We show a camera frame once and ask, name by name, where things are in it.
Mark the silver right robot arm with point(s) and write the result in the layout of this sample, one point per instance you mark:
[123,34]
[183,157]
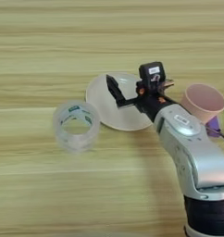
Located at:
[194,154]

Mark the clear tape roll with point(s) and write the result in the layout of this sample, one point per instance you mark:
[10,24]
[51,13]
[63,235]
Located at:
[64,135]

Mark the pink cup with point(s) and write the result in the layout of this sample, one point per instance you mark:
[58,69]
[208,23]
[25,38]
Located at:
[203,102]

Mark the small black white-label box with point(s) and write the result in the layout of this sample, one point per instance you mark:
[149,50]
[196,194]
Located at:
[151,75]

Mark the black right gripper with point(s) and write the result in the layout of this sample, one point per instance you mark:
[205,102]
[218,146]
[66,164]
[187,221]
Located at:
[147,103]

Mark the small purple block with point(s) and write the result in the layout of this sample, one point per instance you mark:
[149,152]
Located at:
[213,126]

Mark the round white plate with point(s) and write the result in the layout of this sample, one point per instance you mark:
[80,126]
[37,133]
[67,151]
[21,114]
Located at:
[98,102]

